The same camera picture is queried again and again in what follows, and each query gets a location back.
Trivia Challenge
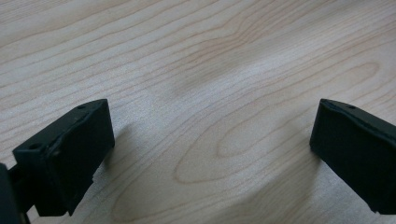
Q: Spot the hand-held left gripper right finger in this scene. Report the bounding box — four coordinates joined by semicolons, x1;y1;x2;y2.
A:
309;98;396;216

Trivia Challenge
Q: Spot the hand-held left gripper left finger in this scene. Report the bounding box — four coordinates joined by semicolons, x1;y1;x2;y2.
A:
12;98;116;217

